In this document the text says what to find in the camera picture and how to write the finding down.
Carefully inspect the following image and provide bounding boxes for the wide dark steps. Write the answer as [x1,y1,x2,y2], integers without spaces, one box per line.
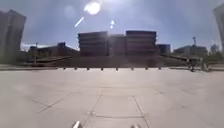
[54,55,174,69]

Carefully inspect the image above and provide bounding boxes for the row of bollards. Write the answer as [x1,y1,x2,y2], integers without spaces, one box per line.
[62,66,163,71]

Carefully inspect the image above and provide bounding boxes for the grey paved plaza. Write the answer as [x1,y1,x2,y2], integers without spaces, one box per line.
[0,68,224,128]

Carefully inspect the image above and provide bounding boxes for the wide dark block building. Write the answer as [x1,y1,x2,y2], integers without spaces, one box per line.
[77,30,158,58]

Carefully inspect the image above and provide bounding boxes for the small dark building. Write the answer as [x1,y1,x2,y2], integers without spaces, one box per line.
[156,43,172,56]

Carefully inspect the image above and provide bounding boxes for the low dark building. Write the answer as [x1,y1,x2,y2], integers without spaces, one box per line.
[27,41,80,60]

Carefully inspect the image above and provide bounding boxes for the pole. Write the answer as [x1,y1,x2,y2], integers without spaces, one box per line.
[34,42,39,66]

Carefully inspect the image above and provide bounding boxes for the low flat building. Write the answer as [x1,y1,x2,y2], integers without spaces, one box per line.
[173,44,208,58]

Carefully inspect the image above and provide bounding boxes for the tall grey tower building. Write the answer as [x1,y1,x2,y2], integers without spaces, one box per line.
[0,9,27,63]

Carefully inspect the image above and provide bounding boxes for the tall pale tower building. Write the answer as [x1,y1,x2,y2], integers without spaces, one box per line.
[213,3,224,51]

